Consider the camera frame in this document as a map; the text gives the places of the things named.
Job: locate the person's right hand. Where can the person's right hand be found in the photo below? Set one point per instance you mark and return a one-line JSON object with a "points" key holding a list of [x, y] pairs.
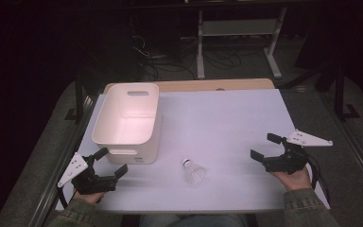
{"points": [[291, 180]]}

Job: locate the black metal stand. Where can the black metal stand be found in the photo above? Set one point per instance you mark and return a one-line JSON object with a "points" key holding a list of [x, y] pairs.
{"points": [[340, 94], [79, 97]]}

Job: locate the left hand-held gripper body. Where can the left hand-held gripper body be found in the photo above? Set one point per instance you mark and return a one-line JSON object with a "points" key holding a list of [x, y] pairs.
{"points": [[89, 183]]}

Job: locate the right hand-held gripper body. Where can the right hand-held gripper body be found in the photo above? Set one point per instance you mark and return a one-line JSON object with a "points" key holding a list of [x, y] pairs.
{"points": [[291, 159]]}

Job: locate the white plastic basket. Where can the white plastic basket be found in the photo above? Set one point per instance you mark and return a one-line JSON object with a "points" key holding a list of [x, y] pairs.
{"points": [[129, 123]]}

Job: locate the person's left hand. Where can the person's left hand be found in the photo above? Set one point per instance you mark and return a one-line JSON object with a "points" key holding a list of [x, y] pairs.
{"points": [[89, 197]]}

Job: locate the white metal table frame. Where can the white metal table frame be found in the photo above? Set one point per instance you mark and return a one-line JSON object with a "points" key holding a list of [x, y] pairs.
{"points": [[239, 28]]}

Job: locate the white shuttlecock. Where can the white shuttlecock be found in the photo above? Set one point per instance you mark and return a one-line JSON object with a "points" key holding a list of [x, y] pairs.
{"points": [[193, 171]]}

